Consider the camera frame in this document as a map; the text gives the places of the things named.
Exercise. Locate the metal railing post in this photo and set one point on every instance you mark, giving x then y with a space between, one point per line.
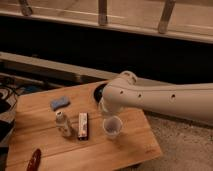
102 12
166 15
25 8

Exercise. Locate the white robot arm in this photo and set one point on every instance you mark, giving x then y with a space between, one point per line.
188 101

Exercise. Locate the black round bowl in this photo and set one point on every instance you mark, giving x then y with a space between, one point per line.
98 92

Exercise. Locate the clear plastic cup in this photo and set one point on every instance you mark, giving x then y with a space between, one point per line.
112 126

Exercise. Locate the blue sponge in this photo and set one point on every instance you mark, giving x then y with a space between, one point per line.
59 103

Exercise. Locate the small clear bottle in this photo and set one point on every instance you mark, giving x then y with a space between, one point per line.
63 124

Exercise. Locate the dark red object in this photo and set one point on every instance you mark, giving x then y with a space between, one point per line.
34 162

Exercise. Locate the metal railing post right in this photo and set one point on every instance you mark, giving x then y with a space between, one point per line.
166 15

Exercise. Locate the wooden table board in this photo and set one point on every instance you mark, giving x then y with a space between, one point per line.
35 128

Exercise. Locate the metal railing post left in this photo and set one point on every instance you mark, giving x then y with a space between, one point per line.
25 8

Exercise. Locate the metal railing post middle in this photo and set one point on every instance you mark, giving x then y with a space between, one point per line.
102 12

